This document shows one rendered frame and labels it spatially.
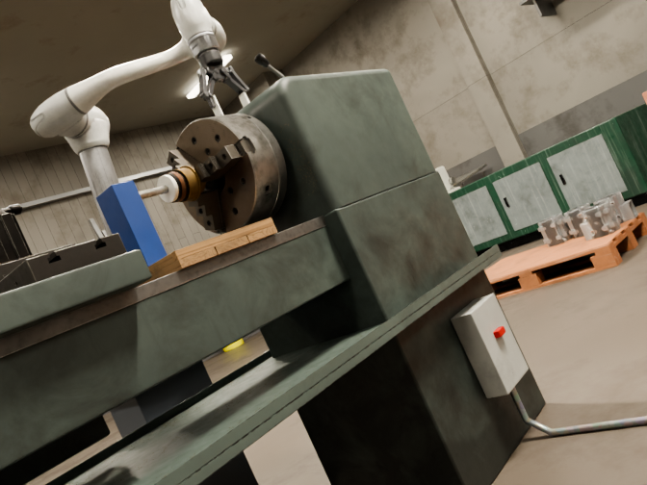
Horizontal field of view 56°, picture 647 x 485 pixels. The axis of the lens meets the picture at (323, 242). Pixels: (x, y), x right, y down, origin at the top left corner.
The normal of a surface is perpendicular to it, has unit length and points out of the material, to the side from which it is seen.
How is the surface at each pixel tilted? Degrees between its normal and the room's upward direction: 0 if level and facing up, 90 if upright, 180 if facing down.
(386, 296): 90
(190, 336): 90
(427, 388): 90
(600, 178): 90
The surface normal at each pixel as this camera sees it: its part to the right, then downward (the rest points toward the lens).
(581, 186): -0.68, 0.30
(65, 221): 0.61, -0.29
